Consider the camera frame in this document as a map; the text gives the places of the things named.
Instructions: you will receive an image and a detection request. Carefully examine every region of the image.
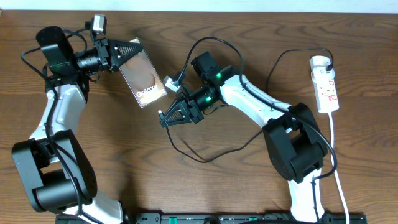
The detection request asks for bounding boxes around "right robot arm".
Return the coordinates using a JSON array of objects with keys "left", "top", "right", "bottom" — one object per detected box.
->
[{"left": 159, "top": 52, "right": 330, "bottom": 222}]

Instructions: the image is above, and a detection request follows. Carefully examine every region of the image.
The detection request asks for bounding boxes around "white USB charger adapter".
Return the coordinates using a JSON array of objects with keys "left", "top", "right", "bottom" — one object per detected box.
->
[{"left": 310, "top": 55, "right": 333, "bottom": 74}]

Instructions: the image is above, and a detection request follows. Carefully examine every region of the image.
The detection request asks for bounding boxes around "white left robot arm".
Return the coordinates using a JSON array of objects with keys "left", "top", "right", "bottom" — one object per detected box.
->
[{"left": 12, "top": 22, "right": 143, "bottom": 223}]

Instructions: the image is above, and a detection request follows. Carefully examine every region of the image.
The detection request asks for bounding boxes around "white power strip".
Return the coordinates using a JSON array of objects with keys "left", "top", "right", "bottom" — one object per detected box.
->
[{"left": 311, "top": 67, "right": 339, "bottom": 114}]

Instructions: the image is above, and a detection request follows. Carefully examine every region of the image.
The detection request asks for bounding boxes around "black charger cable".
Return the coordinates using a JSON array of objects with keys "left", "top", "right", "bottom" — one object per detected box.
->
[{"left": 157, "top": 47, "right": 335, "bottom": 164}]

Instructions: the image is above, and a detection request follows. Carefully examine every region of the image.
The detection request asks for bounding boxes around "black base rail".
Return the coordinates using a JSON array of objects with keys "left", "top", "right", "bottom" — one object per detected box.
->
[{"left": 55, "top": 213, "right": 368, "bottom": 224}]

